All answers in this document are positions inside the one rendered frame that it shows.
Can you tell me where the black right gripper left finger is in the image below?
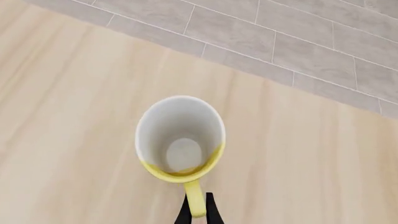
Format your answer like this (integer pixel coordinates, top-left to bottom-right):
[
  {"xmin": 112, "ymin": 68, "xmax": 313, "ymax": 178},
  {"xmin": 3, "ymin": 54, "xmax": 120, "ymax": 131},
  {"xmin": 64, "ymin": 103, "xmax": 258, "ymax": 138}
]
[{"xmin": 174, "ymin": 192, "xmax": 194, "ymax": 224}]

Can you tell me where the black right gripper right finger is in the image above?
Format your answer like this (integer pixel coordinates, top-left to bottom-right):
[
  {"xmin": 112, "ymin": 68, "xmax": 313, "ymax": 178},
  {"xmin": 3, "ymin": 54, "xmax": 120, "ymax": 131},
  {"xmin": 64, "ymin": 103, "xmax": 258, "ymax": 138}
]
[{"xmin": 205, "ymin": 192, "xmax": 225, "ymax": 224}]

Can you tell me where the yellow and white mug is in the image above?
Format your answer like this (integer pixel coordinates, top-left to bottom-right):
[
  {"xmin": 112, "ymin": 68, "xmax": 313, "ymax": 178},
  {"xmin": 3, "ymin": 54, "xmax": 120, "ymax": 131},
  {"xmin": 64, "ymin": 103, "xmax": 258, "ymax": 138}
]
[{"xmin": 134, "ymin": 95, "xmax": 226, "ymax": 218}]

